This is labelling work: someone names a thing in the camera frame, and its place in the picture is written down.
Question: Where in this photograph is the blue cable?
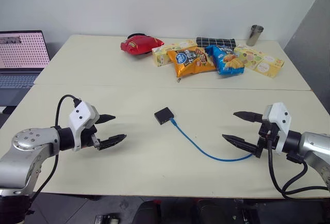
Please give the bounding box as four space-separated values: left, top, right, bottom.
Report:
170 118 254 161

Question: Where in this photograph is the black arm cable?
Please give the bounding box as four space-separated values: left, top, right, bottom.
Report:
267 141 329 200
30 94 83 201

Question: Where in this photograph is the dark rounded shape below table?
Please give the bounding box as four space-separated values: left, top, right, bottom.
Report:
134 200 163 224

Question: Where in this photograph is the small yellow snack box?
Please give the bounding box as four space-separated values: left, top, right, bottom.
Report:
151 39 198 67

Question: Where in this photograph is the black checkered cloth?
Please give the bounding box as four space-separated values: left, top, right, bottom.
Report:
195 37 237 49

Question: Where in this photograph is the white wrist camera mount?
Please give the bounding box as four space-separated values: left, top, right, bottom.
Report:
262 102 293 154
68 101 100 152

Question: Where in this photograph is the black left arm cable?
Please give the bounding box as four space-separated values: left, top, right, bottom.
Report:
30 94 83 201

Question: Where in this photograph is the small black box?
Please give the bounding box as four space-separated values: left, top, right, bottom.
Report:
154 107 175 126

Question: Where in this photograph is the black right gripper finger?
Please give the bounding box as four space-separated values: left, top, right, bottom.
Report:
233 111 263 124
222 134 258 154

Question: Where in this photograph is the red snack bag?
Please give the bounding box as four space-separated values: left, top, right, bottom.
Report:
120 32 165 56

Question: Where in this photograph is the stainless steel cup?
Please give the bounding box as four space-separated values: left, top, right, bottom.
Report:
246 24 265 47

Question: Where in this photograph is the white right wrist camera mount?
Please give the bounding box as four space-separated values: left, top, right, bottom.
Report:
262 102 293 154

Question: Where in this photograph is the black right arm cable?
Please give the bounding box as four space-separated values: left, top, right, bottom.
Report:
267 141 329 200

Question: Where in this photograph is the orange chip bag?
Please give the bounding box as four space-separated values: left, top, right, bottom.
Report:
167 46 217 78

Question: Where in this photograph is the grey laptop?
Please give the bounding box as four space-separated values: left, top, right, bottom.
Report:
0 30 51 107

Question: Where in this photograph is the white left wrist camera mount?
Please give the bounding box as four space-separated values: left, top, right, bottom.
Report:
68 101 100 152

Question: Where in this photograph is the large yellow snack box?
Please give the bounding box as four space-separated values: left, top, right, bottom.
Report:
233 44 285 79

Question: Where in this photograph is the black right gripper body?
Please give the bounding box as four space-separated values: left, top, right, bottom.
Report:
255 122 281 159

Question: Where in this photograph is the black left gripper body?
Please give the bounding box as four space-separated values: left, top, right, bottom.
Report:
81 123 101 149

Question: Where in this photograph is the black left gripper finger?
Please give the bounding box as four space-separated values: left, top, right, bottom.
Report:
98 133 127 151
94 114 116 125

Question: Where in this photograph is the blue chip bag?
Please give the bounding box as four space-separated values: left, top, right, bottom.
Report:
205 44 245 76

